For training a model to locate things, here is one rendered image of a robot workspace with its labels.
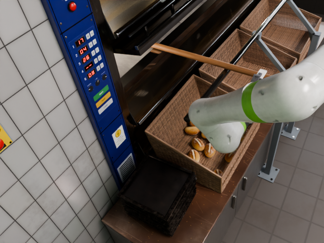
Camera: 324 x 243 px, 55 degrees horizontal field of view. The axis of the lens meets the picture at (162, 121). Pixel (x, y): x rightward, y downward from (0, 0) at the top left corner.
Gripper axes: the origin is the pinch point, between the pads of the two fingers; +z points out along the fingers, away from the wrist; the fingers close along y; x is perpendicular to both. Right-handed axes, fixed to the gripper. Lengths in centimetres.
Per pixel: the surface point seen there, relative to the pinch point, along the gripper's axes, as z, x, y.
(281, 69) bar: 40.5, -1.8, 20.8
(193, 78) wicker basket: 29, -52, 36
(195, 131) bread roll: 5, -37, 56
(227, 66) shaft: 4.9, -17.8, -0.2
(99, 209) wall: -66, -56, 58
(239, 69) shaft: 5.1, -11.9, -0.4
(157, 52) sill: 3, -56, 2
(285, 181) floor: 40, 18, 120
